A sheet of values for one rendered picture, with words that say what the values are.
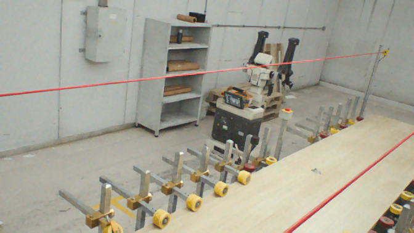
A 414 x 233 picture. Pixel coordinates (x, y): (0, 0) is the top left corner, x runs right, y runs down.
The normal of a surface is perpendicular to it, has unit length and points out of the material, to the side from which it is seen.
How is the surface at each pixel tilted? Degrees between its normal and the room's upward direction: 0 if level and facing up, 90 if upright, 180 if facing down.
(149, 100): 90
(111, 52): 90
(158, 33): 90
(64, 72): 90
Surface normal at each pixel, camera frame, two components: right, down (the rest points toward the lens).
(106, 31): 0.76, 0.32
